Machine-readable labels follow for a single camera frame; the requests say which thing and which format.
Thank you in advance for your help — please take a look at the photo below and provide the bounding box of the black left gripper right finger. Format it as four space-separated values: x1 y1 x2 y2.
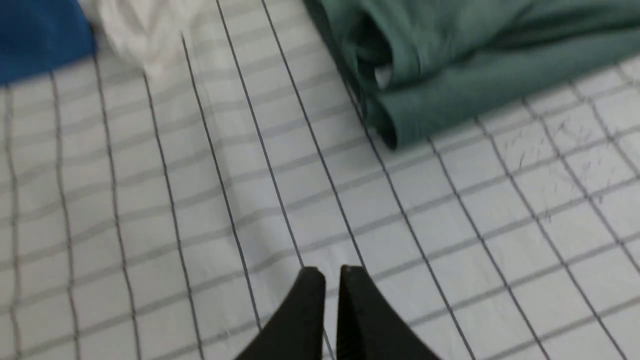
336 265 439 360

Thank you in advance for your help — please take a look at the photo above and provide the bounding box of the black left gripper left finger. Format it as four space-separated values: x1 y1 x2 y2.
236 267 326 360

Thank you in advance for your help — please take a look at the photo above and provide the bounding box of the green long-sleeve shirt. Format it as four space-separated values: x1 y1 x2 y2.
304 0 640 150

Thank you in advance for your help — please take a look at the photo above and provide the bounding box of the white grid-pattern table cloth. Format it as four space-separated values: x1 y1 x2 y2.
0 0 640 360

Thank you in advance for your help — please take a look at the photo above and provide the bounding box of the white garment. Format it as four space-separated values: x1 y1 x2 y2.
79 0 205 78

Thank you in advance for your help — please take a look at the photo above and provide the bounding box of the blue garment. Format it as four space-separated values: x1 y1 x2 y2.
0 0 97 86

